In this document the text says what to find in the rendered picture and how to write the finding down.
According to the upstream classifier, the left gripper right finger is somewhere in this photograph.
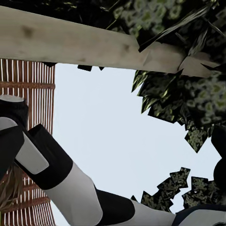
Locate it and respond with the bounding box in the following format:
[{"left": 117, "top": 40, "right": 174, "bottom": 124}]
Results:
[{"left": 211, "top": 125, "right": 226, "bottom": 163}]

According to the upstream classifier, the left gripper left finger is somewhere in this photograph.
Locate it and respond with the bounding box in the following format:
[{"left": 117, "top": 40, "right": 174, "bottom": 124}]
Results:
[{"left": 0, "top": 125, "right": 24, "bottom": 182}]

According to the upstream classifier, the wicker basket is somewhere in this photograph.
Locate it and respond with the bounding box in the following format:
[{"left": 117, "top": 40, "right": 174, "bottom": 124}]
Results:
[{"left": 0, "top": 161, "right": 23, "bottom": 211}]

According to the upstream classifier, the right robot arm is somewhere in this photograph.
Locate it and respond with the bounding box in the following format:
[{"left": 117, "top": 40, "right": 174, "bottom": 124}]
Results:
[{"left": 0, "top": 94, "right": 176, "bottom": 226}]

